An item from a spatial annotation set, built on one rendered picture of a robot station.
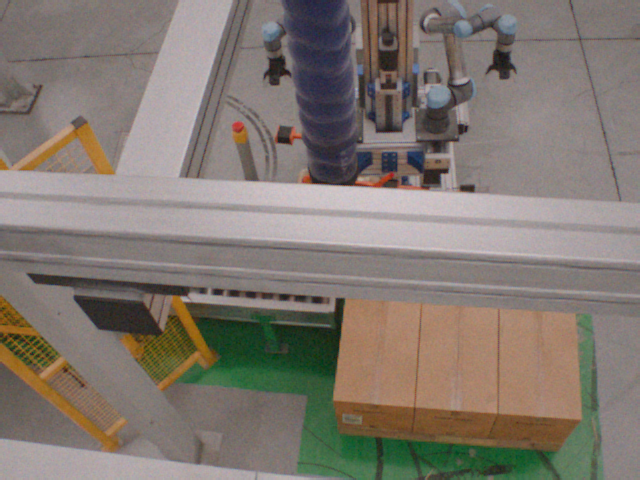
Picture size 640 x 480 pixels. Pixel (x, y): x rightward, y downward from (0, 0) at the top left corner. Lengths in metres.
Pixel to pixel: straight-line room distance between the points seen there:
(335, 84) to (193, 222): 1.89
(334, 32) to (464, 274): 1.77
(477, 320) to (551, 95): 2.29
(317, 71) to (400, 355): 1.61
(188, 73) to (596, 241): 0.70
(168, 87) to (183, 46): 0.10
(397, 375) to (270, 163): 2.04
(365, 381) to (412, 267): 2.77
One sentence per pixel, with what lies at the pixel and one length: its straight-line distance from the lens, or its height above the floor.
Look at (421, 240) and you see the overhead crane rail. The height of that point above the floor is 3.21.
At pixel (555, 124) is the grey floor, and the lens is 5.24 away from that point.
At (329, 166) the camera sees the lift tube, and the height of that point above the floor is 1.49.
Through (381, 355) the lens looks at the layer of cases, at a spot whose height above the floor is 0.54.
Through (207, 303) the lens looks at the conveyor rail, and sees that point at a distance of 3.75.
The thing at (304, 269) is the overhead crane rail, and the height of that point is 3.15.
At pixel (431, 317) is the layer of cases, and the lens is 3.65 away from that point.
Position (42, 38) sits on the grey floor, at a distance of 6.62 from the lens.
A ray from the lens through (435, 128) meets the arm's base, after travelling 3.66.
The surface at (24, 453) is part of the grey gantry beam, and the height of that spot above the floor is 3.22.
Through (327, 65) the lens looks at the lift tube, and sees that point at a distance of 2.52.
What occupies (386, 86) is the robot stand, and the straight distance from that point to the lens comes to 3.58.
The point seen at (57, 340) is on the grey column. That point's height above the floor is 1.75.
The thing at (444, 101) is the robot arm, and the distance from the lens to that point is 3.54.
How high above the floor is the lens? 3.82
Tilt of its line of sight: 57 degrees down
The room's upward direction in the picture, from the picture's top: 9 degrees counter-clockwise
